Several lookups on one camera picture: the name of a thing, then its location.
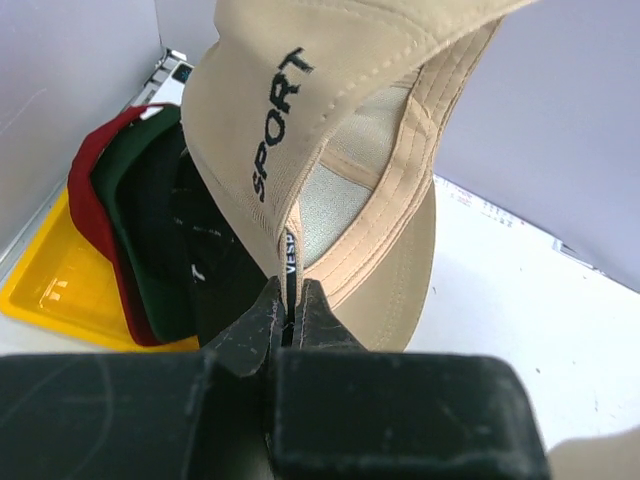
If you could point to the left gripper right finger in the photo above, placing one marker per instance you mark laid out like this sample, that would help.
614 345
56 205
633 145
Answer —
314 325

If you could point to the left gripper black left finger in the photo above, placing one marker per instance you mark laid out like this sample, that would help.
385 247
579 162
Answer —
244 348

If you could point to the beige cap black letter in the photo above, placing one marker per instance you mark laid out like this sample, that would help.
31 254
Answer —
315 126

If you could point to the dark green cap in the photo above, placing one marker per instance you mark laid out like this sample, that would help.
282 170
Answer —
133 180

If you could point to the black cap in tray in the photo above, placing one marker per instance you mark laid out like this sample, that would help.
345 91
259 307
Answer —
224 281

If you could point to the yellow plastic tray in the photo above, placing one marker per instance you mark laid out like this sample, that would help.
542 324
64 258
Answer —
61 283

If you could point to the red cap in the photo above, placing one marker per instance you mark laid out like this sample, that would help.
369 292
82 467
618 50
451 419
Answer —
91 219

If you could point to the aluminium frame rail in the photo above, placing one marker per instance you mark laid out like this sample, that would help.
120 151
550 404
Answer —
168 80

